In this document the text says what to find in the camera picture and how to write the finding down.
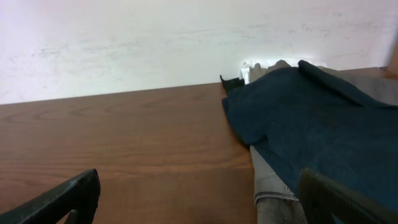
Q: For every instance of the black garment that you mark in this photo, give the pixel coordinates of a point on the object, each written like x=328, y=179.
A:
x=231, y=83

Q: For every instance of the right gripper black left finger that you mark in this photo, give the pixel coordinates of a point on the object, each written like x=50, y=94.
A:
x=76, y=199

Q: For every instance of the beige garment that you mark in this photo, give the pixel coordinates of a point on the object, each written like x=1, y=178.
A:
x=257, y=71

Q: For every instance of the white garment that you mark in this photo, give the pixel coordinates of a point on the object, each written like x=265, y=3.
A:
x=264, y=64

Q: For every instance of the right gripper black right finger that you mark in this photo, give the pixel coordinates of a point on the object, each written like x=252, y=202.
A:
x=327, y=201

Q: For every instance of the navy blue shorts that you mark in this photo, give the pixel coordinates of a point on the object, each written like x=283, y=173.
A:
x=302, y=117

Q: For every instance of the grey shorts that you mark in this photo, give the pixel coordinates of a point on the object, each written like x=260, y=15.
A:
x=274, y=200

